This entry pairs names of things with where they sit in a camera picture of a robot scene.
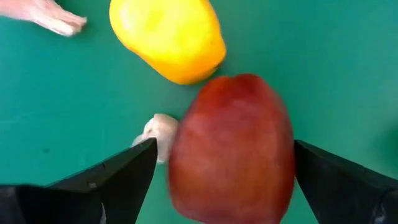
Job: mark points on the small beige garlic bulb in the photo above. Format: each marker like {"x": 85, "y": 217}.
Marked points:
{"x": 161, "y": 130}

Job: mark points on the green table mat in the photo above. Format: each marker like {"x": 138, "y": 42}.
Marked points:
{"x": 62, "y": 109}

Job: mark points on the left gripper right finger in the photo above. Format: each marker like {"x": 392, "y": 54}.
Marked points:
{"x": 348, "y": 193}

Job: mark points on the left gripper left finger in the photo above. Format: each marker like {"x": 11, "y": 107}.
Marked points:
{"x": 118, "y": 189}

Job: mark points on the dark red apple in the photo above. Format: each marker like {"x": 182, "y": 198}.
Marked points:
{"x": 230, "y": 155}

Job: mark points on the yellow lemon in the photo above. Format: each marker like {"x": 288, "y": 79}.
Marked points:
{"x": 168, "y": 37}

